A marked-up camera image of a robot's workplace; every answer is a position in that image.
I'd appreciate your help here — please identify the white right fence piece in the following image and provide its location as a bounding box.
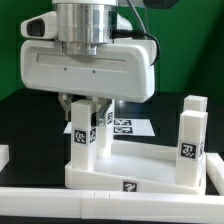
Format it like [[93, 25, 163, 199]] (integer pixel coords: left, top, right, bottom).
[[206, 153, 224, 196]]

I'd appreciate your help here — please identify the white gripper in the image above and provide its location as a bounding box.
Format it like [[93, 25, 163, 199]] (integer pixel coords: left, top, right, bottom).
[[20, 39, 156, 127]]

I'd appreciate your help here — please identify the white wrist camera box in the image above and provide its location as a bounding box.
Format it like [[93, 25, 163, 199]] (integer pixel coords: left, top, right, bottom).
[[20, 11, 58, 40]]

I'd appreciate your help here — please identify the white desk top tray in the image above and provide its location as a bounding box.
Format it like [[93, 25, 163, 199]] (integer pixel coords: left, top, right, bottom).
[[65, 140, 206, 195]]

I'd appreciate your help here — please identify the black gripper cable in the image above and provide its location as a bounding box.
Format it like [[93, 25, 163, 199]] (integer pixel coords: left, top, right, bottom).
[[109, 0, 162, 67]]

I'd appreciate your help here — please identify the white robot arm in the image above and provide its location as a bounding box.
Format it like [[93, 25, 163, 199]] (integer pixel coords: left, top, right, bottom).
[[20, 0, 180, 126]]

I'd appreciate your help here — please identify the white fence piece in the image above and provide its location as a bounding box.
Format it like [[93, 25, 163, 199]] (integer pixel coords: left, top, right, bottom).
[[0, 145, 9, 172], [206, 153, 224, 196]]

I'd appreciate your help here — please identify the marker sheet with tags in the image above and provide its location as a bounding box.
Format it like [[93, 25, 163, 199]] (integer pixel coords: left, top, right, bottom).
[[63, 117, 156, 138]]

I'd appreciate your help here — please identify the white front fence bar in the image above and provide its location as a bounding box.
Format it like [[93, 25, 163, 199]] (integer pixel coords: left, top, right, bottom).
[[0, 187, 224, 224]]

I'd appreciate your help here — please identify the white left fence piece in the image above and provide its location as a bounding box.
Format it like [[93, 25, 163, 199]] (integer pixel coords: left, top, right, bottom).
[[0, 145, 9, 172]]

